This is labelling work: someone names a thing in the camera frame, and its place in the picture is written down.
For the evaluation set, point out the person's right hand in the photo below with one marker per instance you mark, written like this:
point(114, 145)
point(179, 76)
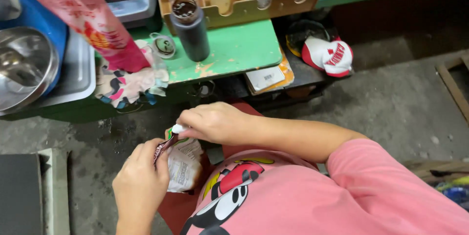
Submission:
point(220, 123)

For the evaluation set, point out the person's left hand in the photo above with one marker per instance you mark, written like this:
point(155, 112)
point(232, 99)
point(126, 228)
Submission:
point(139, 183)

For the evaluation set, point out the white pouch screw cap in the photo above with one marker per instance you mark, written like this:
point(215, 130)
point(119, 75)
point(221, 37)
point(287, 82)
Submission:
point(178, 129)

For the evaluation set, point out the white syrup refill pouch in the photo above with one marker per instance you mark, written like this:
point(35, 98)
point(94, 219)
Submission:
point(185, 165)

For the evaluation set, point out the white booklet on orange folder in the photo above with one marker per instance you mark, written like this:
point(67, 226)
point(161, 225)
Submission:
point(267, 78)

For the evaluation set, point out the green wooden table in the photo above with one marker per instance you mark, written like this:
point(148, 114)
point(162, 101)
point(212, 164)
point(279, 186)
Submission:
point(234, 50)

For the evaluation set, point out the dark bottle of brown syrup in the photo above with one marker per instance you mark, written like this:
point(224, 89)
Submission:
point(190, 33)

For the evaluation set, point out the clear bottle lid green insert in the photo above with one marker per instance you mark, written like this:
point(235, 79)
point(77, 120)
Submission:
point(163, 45)

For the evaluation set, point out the patterned multicolour cloth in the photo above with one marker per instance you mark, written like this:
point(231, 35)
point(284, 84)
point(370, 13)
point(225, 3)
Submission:
point(124, 83)

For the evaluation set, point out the dark grey box white rim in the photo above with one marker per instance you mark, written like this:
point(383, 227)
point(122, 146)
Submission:
point(25, 193)

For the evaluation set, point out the wooden cup organizer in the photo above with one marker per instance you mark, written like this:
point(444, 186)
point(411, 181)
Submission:
point(252, 10)

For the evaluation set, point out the black yellow cap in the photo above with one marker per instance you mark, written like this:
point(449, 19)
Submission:
point(304, 33)

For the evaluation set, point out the white red baseball cap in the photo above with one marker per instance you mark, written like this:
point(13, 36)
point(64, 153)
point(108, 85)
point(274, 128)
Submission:
point(327, 57)

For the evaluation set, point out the steel tray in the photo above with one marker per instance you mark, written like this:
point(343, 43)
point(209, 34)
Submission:
point(75, 72)

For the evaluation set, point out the pink printed shirt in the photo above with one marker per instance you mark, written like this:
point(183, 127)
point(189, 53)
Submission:
point(329, 194)

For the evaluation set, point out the steel mixing bowl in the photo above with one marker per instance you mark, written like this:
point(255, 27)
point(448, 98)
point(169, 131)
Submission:
point(24, 68)

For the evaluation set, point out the pink red floral packet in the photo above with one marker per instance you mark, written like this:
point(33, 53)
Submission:
point(84, 19)

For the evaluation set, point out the blue plastic container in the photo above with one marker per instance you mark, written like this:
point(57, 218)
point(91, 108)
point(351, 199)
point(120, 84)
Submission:
point(40, 17)

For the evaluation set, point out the heap of wood and bags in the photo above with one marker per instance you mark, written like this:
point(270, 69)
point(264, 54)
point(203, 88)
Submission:
point(445, 180)

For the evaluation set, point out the wooden frame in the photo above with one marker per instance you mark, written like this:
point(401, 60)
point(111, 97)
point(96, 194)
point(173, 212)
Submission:
point(454, 85)

